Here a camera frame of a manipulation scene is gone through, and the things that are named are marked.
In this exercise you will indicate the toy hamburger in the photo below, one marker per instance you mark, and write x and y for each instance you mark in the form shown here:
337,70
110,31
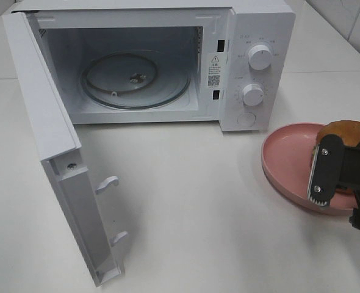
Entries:
347,130

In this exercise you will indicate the pink round plate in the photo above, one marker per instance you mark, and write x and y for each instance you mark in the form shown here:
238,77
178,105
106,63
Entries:
286,162

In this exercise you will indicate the round white door button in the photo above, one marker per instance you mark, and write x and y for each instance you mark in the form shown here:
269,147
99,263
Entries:
246,119

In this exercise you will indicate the white timer knob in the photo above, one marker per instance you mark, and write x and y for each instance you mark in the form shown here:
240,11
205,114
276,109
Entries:
252,94

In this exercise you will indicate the white microwave door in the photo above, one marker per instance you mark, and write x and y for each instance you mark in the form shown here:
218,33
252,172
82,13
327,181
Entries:
59,149

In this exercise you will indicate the upper white power knob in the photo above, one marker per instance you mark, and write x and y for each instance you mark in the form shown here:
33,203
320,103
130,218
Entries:
259,57

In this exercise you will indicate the white microwave oven body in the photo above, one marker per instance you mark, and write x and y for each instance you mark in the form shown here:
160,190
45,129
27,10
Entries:
212,37

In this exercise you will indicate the glass microwave turntable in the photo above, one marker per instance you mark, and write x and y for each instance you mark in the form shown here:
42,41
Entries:
136,80

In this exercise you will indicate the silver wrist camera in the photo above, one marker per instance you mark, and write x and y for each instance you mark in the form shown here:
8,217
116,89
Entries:
325,170

